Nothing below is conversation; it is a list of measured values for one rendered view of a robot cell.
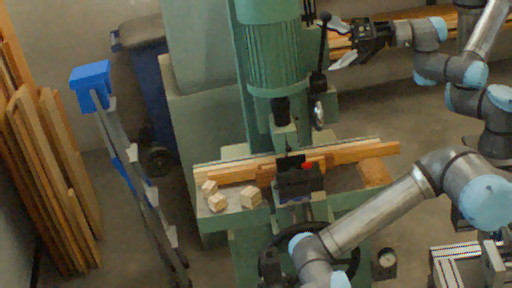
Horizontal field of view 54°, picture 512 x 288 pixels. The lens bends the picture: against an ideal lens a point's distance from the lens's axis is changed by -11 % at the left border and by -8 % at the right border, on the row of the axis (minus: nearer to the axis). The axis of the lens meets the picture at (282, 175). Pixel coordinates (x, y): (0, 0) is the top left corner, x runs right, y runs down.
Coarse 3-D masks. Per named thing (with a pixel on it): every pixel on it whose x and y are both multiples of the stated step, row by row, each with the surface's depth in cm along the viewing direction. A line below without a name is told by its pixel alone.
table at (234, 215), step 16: (336, 176) 169; (352, 176) 168; (224, 192) 169; (336, 192) 162; (352, 192) 162; (368, 192) 163; (208, 208) 163; (224, 208) 162; (240, 208) 161; (256, 208) 160; (272, 208) 161; (336, 208) 164; (208, 224) 161; (224, 224) 162; (240, 224) 163; (256, 224) 163; (272, 224) 158
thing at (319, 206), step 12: (276, 192) 155; (312, 192) 153; (324, 192) 153; (276, 204) 151; (300, 204) 150; (312, 204) 150; (324, 204) 151; (288, 216) 151; (300, 216) 152; (324, 216) 153
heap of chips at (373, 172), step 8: (360, 160) 172; (368, 160) 168; (376, 160) 168; (360, 168) 168; (368, 168) 165; (376, 168) 164; (384, 168) 165; (360, 176) 167; (368, 176) 163; (376, 176) 163; (384, 176) 163; (368, 184) 163; (376, 184) 163; (384, 184) 163
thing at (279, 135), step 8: (272, 120) 168; (272, 128) 164; (280, 128) 163; (288, 128) 163; (296, 128) 163; (272, 136) 166; (280, 136) 162; (288, 136) 162; (296, 136) 163; (280, 144) 163; (296, 144) 164; (280, 152) 165
